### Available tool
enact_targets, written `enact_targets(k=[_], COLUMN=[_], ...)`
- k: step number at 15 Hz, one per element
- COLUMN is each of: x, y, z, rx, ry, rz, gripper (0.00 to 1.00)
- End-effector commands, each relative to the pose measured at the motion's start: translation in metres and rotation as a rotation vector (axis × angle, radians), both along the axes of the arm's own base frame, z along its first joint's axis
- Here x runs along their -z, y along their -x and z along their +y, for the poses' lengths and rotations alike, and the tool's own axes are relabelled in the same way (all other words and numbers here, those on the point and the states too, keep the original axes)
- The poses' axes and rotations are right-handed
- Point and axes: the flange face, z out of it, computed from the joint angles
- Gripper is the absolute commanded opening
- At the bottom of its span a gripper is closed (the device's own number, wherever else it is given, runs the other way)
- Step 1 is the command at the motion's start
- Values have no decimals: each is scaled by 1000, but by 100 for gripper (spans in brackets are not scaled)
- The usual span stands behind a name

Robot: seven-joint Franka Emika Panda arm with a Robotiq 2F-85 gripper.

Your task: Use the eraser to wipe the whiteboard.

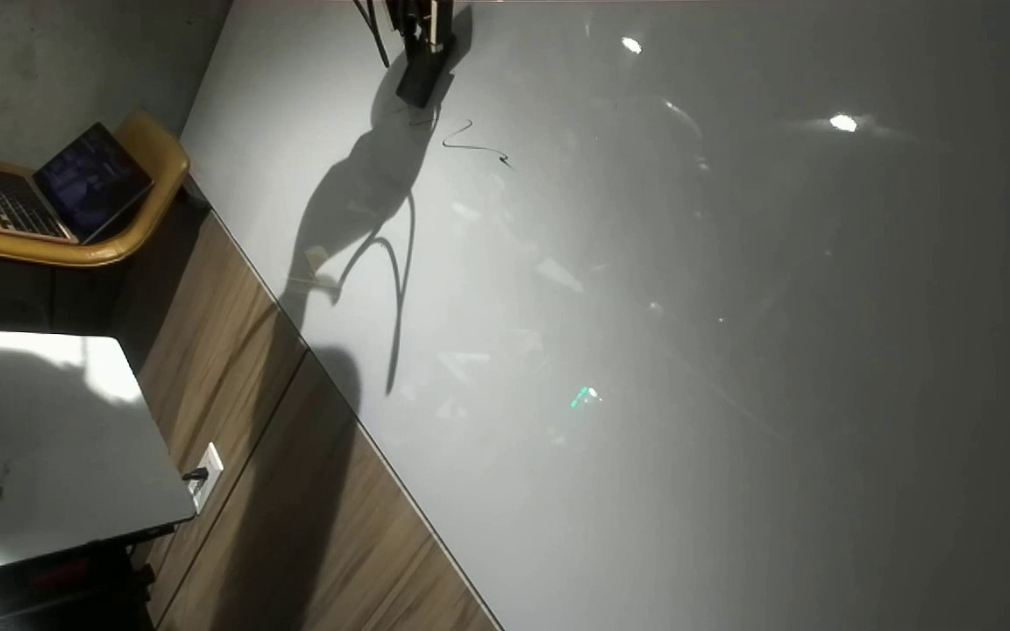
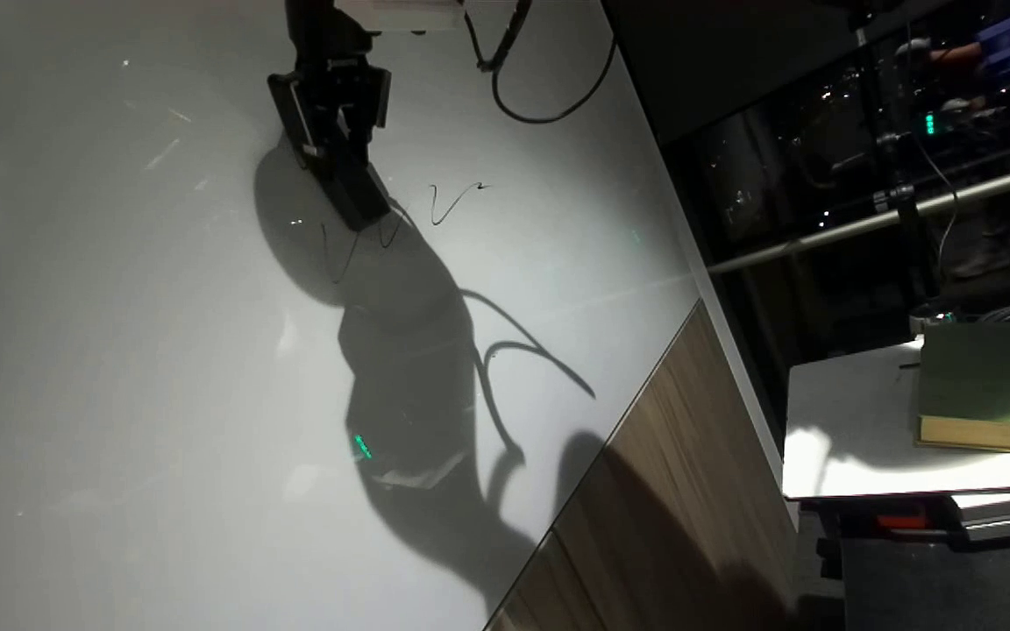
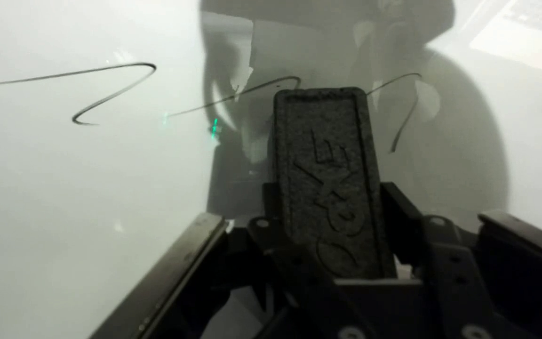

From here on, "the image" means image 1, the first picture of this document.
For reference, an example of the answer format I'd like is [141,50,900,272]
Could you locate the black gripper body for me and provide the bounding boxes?
[392,0,463,53]

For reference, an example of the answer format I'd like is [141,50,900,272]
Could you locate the large glass whiteboard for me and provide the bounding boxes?
[178,0,1010,631]

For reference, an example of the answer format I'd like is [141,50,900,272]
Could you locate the round wooden table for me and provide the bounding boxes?
[0,112,193,272]

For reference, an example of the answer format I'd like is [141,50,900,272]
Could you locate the open laptop computer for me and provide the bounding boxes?
[0,118,158,250]

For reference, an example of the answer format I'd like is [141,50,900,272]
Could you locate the white flat table board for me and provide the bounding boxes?
[0,326,200,585]

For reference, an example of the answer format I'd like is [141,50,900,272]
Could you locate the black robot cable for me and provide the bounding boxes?
[351,0,400,70]

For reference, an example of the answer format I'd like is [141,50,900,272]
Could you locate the white wall outlet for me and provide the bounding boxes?
[178,439,228,513]

